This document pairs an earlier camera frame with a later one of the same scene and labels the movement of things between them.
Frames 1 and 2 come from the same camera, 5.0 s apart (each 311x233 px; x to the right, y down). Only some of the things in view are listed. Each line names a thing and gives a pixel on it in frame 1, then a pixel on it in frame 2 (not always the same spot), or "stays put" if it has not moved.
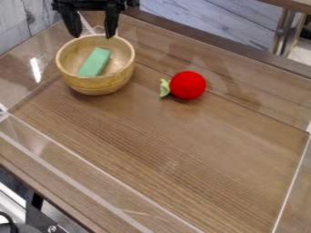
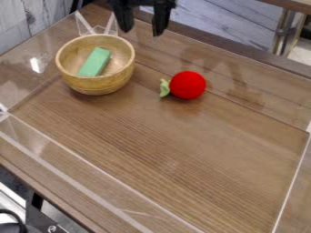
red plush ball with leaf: [185, 85] stays put
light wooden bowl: [116, 75] stays put
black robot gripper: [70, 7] -> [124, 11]
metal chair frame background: [289, 25] stays put
